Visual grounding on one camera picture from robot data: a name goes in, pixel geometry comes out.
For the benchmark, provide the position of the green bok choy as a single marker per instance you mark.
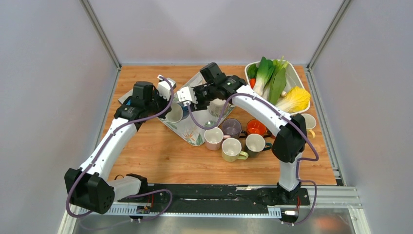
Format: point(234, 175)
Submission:
point(270, 78)

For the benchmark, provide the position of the floral white serving tray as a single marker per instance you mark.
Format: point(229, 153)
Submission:
point(188, 130)

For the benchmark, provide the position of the yellow napa cabbage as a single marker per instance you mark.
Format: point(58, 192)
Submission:
point(296, 100)

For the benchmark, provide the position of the large floral cream mug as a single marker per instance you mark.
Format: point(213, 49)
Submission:
point(216, 106)

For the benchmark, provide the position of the white vegetable tub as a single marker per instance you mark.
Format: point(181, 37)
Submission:
point(292, 80)

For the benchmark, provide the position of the pink faceted mug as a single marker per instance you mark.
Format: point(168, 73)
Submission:
point(214, 138)

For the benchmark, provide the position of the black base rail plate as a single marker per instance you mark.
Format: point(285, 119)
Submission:
point(216, 199)

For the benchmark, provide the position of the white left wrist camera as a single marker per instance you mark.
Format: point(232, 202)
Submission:
point(165, 87)

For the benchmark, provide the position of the dark green faceted mug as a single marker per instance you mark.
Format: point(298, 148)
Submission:
point(255, 144)

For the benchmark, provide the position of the dark blue faceted mug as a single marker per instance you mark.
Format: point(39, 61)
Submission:
point(178, 113)

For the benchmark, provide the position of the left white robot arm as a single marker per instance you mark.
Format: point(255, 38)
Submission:
point(87, 186)

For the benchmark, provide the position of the purple mug black handle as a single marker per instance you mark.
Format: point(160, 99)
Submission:
point(233, 128)

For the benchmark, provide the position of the lime green faceted mug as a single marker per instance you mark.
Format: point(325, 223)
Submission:
point(232, 150)

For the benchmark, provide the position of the pale yellow mug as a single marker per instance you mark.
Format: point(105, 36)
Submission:
point(311, 123)

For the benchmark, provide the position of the orange mug black handle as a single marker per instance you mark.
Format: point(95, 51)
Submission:
point(254, 126)

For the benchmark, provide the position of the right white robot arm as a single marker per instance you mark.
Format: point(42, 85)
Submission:
point(290, 138)

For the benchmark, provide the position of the small red tomato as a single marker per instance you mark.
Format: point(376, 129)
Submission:
point(252, 82)

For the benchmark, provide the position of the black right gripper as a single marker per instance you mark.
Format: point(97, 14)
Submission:
point(198, 105)

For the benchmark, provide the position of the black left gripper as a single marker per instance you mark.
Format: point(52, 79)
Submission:
point(166, 102)

